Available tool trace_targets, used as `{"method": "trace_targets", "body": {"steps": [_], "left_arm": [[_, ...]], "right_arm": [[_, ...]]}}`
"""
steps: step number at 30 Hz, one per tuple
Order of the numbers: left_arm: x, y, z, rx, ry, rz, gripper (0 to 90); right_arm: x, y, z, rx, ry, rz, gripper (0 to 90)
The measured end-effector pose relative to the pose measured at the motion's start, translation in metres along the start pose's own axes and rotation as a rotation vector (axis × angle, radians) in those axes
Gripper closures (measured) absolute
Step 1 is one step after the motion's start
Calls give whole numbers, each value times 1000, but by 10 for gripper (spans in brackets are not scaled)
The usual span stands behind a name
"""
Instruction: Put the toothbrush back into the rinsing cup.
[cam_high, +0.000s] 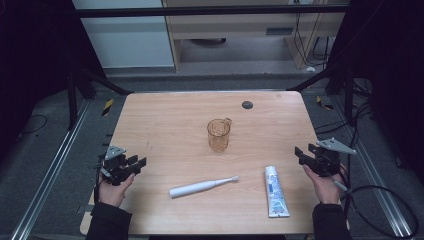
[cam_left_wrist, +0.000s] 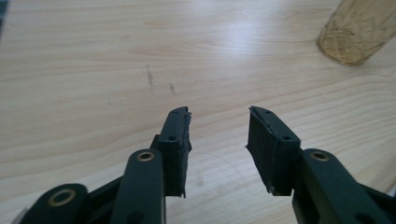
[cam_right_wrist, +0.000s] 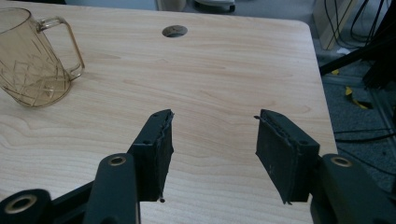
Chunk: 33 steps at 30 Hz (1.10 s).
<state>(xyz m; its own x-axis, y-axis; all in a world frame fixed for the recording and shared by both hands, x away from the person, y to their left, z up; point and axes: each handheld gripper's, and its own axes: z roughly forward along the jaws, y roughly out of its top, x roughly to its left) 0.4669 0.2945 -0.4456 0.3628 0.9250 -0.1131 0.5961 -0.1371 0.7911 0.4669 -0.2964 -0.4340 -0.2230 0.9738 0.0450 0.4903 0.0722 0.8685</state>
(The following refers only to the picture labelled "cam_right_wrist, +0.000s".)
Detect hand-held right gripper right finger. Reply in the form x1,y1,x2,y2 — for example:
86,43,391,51
254,108,321,205

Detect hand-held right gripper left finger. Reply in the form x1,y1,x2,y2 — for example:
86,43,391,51
127,108,176,203

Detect amber transparent plastic cup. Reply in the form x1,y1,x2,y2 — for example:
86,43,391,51
0,7,86,108

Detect yellow black floor tape strip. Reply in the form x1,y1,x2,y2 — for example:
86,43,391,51
344,86,374,110

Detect black metal stand strut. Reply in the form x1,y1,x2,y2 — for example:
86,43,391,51
318,29,396,77

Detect dark round object under desk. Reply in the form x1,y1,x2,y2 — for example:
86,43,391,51
193,0,236,14

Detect black floor cable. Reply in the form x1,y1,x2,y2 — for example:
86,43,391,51
333,127,396,145

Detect black cables by desk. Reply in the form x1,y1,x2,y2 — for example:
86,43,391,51
323,0,390,48

